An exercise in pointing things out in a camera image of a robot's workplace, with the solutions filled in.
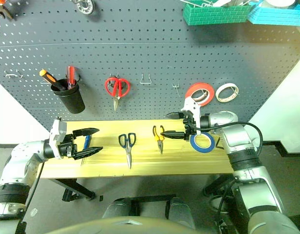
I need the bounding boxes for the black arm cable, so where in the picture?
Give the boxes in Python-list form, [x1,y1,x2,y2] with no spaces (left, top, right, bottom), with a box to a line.
[25,162,45,208]
[197,121,264,234]

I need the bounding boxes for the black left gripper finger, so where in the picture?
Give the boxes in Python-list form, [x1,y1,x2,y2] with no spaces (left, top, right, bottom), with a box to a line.
[74,146,104,160]
[72,127,100,137]

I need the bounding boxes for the green brick pattern box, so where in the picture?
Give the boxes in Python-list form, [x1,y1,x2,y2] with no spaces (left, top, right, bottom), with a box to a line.
[183,3,253,26]

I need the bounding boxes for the cyan brick pattern box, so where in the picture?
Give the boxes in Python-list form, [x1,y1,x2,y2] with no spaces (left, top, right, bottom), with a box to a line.
[247,3,300,26]

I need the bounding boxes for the dark blue handled scissors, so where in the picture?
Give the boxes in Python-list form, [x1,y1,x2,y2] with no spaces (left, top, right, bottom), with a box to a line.
[118,132,137,170]

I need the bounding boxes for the blue tape roll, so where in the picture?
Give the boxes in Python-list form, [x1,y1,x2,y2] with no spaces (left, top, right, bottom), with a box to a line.
[189,132,216,154]

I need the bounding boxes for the orange black handled screwdriver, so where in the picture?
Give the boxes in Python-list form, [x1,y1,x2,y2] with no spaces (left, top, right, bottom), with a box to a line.
[39,69,60,90]

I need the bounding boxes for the metal bearing wheel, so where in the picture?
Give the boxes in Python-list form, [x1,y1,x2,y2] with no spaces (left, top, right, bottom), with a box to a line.
[75,0,94,15]

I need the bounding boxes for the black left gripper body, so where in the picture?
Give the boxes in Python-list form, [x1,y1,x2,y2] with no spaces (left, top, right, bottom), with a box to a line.
[57,134,79,160]

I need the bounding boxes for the black metal floor frame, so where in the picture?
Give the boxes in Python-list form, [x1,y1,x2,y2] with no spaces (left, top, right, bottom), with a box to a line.
[130,194,177,219]

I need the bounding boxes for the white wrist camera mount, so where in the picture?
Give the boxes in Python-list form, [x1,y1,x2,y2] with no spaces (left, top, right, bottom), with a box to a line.
[48,117,68,160]
[180,97,202,136]

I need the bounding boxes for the dark grey rounded shape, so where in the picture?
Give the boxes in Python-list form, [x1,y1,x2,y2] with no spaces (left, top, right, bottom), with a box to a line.
[169,196,197,230]
[102,197,131,220]

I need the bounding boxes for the blue handled screwdriver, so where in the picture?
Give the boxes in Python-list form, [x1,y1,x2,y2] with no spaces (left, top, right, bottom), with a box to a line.
[80,135,92,167]

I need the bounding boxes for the black plastic cup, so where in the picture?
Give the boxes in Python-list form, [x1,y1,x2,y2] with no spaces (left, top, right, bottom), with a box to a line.
[51,78,86,115]

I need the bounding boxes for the grey pegboard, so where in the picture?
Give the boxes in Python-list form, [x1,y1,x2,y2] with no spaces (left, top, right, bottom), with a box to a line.
[0,0,300,132]

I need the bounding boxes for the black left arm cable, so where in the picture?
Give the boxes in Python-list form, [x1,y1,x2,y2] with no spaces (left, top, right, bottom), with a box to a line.
[25,162,45,208]

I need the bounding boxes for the olive grey curved body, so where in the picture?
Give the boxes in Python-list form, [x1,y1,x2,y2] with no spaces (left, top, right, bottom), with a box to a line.
[46,215,197,234]

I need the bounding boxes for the black metal table leg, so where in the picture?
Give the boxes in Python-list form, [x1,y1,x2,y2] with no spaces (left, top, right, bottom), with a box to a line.
[203,174,236,197]
[49,178,96,202]

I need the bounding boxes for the red handled screwdriver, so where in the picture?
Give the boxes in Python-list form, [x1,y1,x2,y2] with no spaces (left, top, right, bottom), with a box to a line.
[66,65,76,90]

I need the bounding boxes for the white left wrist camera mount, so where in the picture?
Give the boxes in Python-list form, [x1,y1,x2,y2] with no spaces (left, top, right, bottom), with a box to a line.
[48,117,68,160]

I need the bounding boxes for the orange yellow handled pliers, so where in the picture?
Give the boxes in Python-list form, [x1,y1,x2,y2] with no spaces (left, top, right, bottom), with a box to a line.
[152,125,165,155]

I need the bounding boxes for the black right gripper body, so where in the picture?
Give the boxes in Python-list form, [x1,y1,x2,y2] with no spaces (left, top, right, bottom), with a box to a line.
[181,111,198,142]

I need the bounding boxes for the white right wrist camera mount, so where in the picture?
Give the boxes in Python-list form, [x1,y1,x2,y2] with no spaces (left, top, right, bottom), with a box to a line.
[180,97,202,136]

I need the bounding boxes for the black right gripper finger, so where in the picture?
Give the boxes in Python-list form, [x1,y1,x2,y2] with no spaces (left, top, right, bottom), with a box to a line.
[160,131,187,140]
[164,111,187,120]

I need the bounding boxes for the red handled scissors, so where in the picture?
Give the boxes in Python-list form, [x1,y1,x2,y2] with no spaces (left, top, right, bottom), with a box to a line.
[105,77,131,112]

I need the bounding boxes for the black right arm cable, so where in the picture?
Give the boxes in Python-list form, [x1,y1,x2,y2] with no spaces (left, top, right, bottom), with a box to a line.
[197,121,264,234]

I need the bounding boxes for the white tape roll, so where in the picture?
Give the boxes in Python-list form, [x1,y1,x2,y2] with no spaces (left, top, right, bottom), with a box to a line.
[215,83,240,103]

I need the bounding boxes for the red tape roll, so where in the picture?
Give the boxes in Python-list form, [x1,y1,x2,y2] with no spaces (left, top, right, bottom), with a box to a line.
[185,82,215,107]

